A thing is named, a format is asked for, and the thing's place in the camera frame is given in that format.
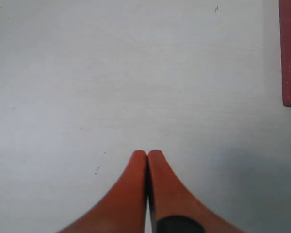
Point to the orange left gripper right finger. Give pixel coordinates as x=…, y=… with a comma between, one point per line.
x=174, y=209

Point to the lone red brick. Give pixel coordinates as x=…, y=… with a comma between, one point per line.
x=285, y=44

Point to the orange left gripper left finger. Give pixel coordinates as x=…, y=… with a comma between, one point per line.
x=123, y=208

